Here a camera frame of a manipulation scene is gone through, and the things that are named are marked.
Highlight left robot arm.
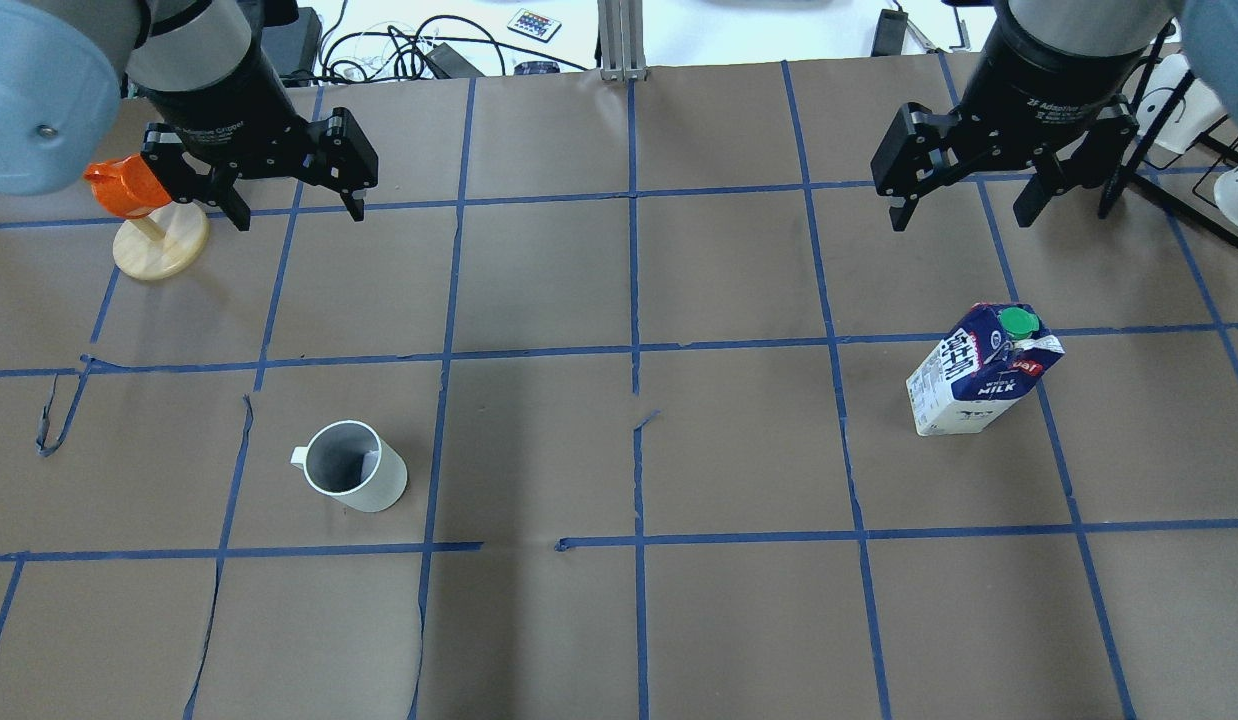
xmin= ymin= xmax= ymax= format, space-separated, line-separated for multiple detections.
xmin=0 ymin=1 xmax=380 ymax=231

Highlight blue white milk carton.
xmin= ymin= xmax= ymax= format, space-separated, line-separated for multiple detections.
xmin=904 ymin=304 xmax=1063 ymax=437

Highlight orange cup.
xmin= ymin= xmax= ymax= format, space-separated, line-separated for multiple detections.
xmin=80 ymin=153 xmax=172 ymax=220

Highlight black power adapter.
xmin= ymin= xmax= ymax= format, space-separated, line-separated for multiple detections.
xmin=870 ymin=9 xmax=910 ymax=56

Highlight remote control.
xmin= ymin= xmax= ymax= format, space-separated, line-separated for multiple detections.
xmin=506 ymin=7 xmax=561 ymax=45

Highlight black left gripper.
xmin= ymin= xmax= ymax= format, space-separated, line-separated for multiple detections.
xmin=139 ymin=41 xmax=380 ymax=233

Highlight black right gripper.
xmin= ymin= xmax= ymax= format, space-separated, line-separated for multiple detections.
xmin=870 ymin=20 xmax=1140 ymax=233

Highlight black metal rack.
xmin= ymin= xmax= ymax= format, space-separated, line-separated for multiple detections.
xmin=1097 ymin=20 xmax=1238 ymax=251

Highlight aluminium profile post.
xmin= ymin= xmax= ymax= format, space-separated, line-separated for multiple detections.
xmin=597 ymin=0 xmax=647 ymax=82

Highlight white paper cup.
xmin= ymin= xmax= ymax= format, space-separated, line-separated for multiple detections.
xmin=1136 ymin=53 xmax=1227 ymax=155

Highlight white mug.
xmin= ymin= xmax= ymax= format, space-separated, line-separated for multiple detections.
xmin=290 ymin=419 xmax=409 ymax=512

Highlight black box device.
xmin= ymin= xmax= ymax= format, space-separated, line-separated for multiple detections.
xmin=261 ymin=6 xmax=322 ymax=88

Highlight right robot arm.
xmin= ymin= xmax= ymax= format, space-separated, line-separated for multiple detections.
xmin=870 ymin=1 xmax=1238 ymax=231

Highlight black cables bundle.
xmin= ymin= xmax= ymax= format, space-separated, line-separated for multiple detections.
xmin=319 ymin=0 xmax=591 ymax=83

